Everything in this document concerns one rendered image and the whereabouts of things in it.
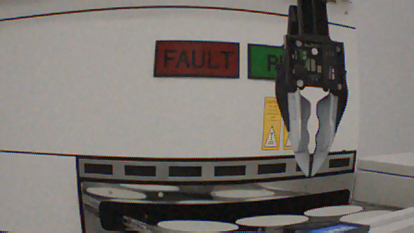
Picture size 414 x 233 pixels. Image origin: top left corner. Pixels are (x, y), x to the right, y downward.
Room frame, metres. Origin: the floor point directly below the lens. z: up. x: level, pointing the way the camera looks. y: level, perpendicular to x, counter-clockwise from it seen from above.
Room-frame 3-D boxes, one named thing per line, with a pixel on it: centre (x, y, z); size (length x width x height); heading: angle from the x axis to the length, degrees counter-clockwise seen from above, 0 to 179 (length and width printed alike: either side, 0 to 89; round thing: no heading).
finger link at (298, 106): (1.08, -0.10, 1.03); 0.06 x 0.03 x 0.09; 178
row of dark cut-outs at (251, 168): (1.38, -0.03, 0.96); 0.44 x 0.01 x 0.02; 116
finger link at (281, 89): (1.10, -0.09, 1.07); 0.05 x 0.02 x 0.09; 88
